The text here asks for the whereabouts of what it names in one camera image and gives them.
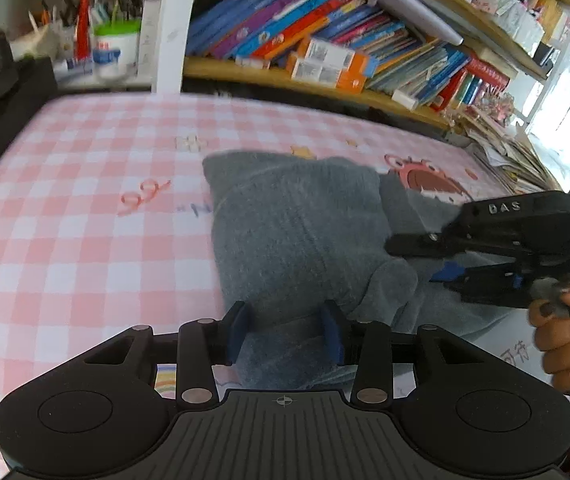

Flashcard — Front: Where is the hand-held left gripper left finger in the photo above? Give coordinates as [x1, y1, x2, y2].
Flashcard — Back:
[84, 301, 253, 411]

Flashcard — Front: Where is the tall white box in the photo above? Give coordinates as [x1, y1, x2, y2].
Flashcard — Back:
[137, 0, 162, 78]

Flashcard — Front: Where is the shelf row of small books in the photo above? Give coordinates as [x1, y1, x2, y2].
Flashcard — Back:
[415, 0, 570, 58]

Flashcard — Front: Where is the pink checkered bed sheet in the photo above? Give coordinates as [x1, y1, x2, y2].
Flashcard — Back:
[0, 92, 570, 480]

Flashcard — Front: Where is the orange and white box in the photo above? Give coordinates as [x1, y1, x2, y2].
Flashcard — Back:
[297, 37, 380, 79]
[287, 57, 368, 94]

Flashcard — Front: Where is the grey knit sweater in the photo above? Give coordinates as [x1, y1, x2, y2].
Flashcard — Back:
[202, 150, 533, 391]

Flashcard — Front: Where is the person's right hand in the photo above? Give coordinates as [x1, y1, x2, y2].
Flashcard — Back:
[529, 272, 570, 392]

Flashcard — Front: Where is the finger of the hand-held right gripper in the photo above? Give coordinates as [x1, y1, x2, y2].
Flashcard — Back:
[430, 261, 522, 307]
[384, 230, 472, 260]

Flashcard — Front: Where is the pile of papers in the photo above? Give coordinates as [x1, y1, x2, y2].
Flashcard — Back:
[460, 105, 566, 196]

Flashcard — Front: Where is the small white box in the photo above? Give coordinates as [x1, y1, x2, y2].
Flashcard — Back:
[392, 89, 420, 110]

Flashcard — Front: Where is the bunch of pens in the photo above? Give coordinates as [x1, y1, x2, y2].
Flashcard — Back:
[27, 0, 146, 28]

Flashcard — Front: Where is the white tub with green rim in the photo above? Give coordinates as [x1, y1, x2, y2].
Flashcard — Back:
[92, 20, 142, 81]

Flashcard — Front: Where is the white frame post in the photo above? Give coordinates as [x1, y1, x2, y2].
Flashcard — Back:
[152, 0, 203, 95]

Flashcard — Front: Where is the white pen cup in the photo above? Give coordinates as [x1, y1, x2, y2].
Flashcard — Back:
[50, 22, 78, 61]

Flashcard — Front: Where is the row of colourful books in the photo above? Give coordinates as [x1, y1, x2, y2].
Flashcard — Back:
[185, 0, 513, 111]

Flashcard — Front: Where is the white flat folder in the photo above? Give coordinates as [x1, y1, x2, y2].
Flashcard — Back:
[352, 0, 466, 47]

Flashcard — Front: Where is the wooden bookshelf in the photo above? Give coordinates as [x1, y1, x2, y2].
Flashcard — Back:
[182, 0, 570, 132]

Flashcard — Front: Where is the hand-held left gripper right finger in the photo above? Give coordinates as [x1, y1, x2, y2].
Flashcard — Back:
[319, 300, 486, 411]

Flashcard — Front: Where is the red and white figurine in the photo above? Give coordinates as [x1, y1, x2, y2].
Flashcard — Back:
[75, 0, 96, 61]

